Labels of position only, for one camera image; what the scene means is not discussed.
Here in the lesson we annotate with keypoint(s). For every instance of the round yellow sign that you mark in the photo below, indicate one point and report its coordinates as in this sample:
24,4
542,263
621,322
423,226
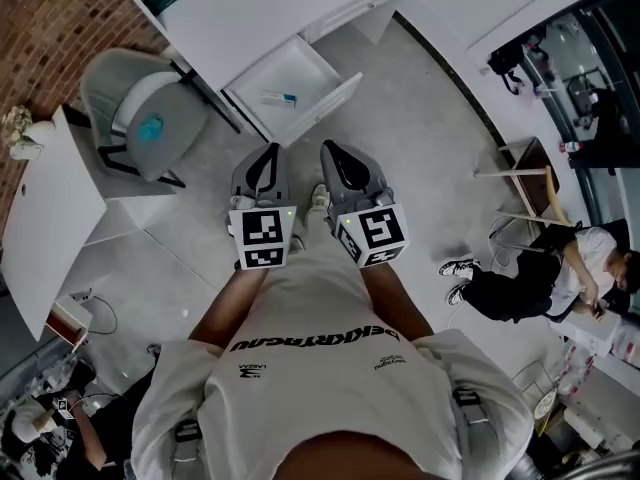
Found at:
544,408

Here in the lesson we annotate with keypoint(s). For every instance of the teal crumpled item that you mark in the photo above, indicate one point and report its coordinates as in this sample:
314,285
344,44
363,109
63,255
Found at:
150,127

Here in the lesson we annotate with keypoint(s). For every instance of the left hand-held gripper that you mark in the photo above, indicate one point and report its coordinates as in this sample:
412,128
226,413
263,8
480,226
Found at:
262,233

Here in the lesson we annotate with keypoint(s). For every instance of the person's left forearm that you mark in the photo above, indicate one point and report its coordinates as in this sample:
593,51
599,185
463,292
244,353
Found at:
225,308

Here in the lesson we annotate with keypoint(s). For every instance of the grey upholstered chair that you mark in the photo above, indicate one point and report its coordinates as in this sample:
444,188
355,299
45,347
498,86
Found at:
165,133

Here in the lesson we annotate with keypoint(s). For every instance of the white desk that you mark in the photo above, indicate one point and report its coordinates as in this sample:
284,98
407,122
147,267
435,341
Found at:
240,8

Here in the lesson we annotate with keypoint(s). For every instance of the white side table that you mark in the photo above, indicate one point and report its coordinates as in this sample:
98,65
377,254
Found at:
50,223

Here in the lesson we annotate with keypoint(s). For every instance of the white vase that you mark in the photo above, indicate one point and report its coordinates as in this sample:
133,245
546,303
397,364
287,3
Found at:
32,140

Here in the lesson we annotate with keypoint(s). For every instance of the person's white shoe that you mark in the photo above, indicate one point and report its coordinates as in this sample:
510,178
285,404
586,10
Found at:
320,195

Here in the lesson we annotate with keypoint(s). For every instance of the person's right forearm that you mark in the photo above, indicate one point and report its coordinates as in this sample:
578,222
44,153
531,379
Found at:
395,300

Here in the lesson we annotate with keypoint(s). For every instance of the wooden chair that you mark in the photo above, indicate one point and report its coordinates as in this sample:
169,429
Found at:
530,178

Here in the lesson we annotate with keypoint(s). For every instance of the white power strip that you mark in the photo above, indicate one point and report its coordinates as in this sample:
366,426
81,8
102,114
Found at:
81,296

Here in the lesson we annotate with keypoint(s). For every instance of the clear plastic bags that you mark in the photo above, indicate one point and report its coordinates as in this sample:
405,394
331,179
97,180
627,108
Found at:
577,365

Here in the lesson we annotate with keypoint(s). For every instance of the black bag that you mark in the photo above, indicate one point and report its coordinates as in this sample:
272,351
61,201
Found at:
502,65

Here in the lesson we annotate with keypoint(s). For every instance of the small white blue box item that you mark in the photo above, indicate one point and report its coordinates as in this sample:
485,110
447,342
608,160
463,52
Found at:
278,99

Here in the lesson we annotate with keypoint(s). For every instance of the white red box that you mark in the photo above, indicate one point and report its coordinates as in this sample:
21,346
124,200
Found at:
70,320

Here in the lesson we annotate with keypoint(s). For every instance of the person's beige trouser leg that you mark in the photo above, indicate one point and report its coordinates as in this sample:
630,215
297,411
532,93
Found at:
315,230

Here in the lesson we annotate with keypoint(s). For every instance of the small plastic bottle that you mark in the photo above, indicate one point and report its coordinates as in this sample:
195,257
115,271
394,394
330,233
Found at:
572,147

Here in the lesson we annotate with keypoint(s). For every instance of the person's white printed t-shirt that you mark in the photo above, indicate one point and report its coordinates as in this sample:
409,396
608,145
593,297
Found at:
325,383

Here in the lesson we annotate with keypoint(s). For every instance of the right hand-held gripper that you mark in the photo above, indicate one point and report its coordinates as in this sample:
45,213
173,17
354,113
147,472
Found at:
372,230

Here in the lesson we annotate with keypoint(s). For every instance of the pale dried flowers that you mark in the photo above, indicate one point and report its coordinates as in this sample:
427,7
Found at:
14,123

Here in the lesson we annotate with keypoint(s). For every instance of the white desk drawer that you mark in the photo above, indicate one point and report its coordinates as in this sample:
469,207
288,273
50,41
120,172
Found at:
285,75

